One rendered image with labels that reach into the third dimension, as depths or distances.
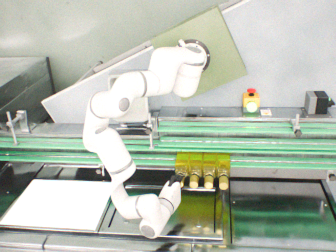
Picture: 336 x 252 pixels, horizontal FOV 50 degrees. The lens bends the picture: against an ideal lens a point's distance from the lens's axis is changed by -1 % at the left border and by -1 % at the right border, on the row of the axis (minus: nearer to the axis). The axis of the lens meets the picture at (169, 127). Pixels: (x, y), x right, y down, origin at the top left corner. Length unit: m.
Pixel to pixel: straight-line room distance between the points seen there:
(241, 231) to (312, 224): 0.28
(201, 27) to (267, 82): 0.40
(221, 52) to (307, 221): 0.75
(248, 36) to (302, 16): 0.22
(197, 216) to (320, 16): 0.94
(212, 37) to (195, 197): 0.67
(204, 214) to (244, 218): 0.17
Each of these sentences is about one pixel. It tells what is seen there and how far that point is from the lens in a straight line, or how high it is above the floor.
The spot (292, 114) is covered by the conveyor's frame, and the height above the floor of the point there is 0.83.
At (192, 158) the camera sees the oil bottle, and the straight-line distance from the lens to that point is 1.54.
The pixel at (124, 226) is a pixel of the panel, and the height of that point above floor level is 1.27.
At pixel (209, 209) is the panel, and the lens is 1.51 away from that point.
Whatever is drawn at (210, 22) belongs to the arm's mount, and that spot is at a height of 0.85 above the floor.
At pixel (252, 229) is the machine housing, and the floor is 1.22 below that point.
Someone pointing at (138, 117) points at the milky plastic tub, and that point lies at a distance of 1.69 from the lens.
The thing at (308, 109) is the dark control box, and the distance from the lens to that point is 1.67.
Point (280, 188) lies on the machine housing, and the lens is 1.72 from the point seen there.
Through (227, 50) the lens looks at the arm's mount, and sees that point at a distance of 1.53.
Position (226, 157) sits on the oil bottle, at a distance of 1.55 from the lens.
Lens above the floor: 2.32
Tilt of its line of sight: 62 degrees down
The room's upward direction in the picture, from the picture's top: 165 degrees counter-clockwise
